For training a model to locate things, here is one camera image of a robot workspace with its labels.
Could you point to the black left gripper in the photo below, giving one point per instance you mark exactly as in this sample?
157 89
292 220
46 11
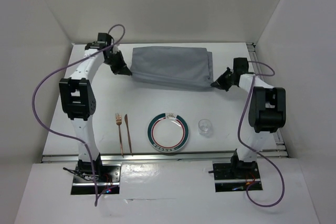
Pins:
121 68

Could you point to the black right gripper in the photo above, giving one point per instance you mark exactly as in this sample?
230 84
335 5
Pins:
220 82

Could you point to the grey cloth placemat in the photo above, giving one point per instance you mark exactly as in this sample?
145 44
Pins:
179 67

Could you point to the copper fork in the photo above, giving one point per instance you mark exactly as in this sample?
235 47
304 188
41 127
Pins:
118 121

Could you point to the clear plastic cup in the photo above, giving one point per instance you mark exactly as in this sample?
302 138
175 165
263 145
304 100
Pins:
205 128

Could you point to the white plate green red rim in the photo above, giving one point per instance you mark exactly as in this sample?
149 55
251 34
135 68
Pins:
168 132

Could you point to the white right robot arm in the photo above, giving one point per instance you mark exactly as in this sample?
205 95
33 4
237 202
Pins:
266 108

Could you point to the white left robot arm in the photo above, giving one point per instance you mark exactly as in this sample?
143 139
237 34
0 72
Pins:
78 100

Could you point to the copper knife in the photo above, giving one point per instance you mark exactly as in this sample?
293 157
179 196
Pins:
128 133

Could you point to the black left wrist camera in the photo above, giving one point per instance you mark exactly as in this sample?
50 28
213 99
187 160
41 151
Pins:
97 45

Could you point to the aluminium right side rail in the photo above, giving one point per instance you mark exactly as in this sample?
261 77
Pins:
272 141

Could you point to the aluminium rail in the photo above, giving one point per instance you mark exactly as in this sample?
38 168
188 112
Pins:
272 141
143 157

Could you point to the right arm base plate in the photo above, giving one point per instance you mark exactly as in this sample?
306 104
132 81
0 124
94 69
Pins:
228 180

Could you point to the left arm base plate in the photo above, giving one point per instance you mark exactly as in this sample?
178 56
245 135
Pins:
107 183

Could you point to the aluminium front rail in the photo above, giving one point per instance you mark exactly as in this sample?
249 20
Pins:
143 157

